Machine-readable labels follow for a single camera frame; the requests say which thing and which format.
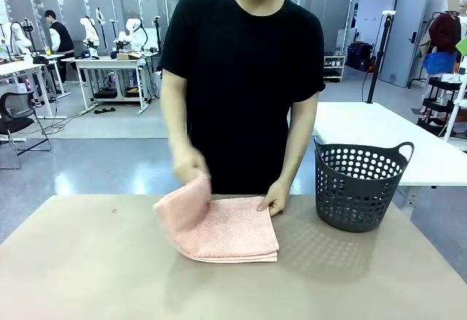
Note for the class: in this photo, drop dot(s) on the black camera stand pole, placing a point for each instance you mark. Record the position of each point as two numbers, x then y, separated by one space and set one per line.
379 57

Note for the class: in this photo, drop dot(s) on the green sheet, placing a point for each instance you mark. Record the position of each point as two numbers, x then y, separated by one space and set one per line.
462 47

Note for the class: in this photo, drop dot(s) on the white table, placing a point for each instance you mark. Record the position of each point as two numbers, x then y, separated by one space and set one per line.
386 130

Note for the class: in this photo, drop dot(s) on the person in black t-shirt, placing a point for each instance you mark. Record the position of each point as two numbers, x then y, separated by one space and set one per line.
244 72

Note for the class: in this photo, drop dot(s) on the person's right forearm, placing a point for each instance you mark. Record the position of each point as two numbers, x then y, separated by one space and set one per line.
178 116

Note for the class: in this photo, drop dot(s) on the pink terry towel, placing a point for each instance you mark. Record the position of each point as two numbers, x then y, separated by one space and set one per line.
233 232

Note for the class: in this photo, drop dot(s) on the white desk with cardboard box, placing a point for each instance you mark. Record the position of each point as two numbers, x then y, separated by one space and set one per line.
106 61

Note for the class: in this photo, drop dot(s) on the white metal frame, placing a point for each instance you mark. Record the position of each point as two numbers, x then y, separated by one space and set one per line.
456 112

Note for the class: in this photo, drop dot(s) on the brown cardboard box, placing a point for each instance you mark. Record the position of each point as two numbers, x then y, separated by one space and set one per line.
127 56

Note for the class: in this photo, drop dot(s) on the person's left hand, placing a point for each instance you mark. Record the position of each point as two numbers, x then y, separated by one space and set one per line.
275 199

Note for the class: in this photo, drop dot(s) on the black suitcase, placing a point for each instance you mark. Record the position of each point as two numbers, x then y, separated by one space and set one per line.
359 57

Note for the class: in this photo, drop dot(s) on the black utility cart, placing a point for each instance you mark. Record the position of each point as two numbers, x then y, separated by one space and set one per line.
439 96

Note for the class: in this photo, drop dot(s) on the person's left forearm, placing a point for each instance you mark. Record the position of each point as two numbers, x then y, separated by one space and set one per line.
301 137

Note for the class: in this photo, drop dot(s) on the black mesh office chair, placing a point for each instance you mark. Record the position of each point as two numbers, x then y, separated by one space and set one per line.
16 116

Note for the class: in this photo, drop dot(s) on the dark red hanging garment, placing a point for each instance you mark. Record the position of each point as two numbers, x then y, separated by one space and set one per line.
445 34

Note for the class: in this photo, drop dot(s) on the person's right hand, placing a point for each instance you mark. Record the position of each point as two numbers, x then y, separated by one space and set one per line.
189 168

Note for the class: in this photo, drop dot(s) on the grey door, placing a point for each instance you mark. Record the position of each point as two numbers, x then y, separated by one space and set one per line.
405 35

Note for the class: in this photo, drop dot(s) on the blue bag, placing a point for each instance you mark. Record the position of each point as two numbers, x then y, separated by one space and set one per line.
439 63

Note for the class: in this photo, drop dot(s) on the white mannequin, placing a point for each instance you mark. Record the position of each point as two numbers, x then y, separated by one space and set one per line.
463 14

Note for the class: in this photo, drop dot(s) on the white desk with monitor gear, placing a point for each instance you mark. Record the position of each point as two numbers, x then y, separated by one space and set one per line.
22 66

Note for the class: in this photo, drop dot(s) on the person in black vest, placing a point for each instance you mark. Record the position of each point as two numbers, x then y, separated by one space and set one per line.
60 39

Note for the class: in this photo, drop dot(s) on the dark grey perforated laundry basket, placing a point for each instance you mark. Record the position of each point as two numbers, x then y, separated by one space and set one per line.
350 205

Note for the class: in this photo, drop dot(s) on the black floor power strip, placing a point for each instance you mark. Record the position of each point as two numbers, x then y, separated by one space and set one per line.
105 110

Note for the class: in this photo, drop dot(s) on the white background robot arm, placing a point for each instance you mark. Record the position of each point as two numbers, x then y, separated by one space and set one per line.
91 32
16 39
133 34

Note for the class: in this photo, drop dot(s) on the white shoe shelf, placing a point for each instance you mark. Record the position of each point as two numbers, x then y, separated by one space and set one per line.
333 68

